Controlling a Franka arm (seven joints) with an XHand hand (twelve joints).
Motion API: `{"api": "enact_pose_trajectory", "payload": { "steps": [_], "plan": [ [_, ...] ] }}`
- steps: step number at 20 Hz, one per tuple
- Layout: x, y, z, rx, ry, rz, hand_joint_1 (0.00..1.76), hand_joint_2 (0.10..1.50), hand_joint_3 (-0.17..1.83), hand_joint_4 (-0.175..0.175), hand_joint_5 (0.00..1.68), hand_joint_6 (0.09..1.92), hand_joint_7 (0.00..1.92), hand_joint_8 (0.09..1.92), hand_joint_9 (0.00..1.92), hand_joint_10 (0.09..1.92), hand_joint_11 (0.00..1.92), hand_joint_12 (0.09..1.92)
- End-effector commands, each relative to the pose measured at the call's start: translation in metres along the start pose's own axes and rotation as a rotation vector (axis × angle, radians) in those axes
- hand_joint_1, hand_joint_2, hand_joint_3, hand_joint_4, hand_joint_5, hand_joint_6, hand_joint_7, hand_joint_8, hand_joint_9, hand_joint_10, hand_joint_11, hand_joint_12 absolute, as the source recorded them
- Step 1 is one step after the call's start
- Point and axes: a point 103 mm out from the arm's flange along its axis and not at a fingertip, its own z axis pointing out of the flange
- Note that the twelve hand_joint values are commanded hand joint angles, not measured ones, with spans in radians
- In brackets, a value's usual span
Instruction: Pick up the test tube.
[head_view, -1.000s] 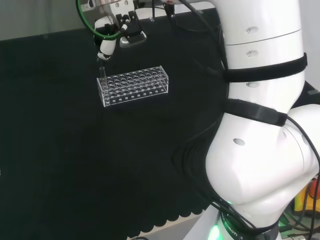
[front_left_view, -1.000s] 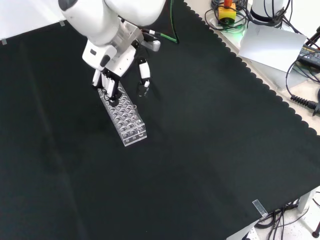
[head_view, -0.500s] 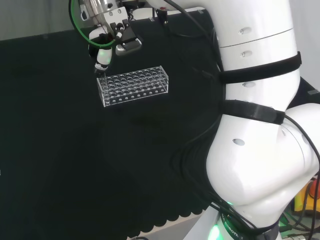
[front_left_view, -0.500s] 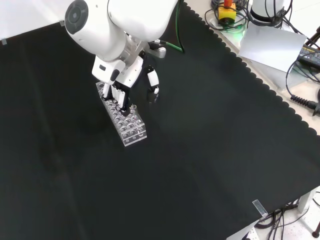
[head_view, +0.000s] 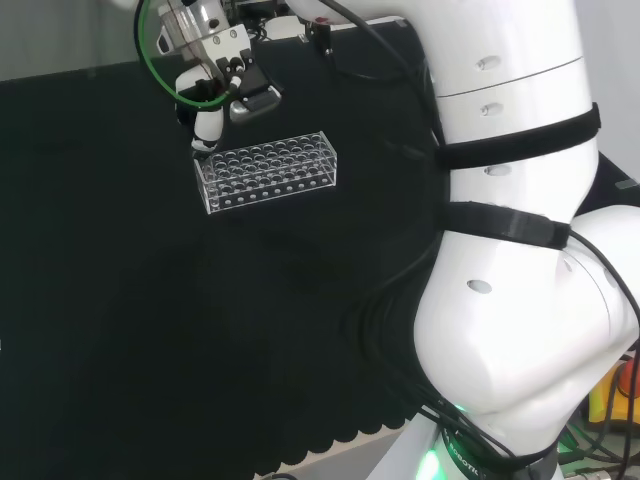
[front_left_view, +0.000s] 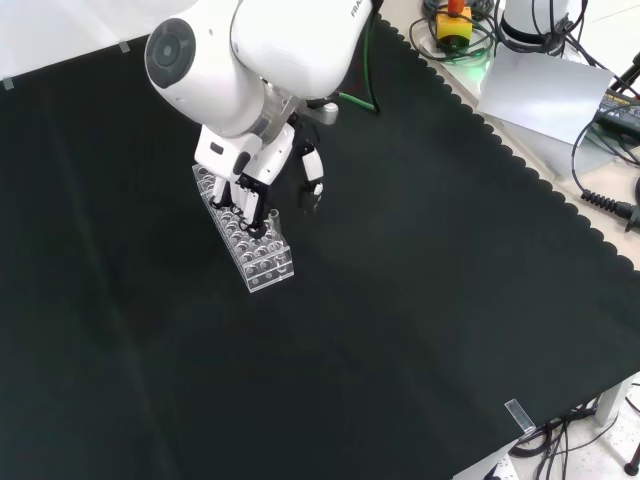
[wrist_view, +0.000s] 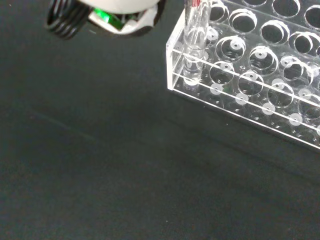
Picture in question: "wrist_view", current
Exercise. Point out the clear plastic test tube rack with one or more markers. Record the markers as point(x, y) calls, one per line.
point(262, 82)

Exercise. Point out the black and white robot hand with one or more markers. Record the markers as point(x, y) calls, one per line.
point(65, 25)

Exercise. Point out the black bench cloth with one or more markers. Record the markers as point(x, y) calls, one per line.
point(100, 150)

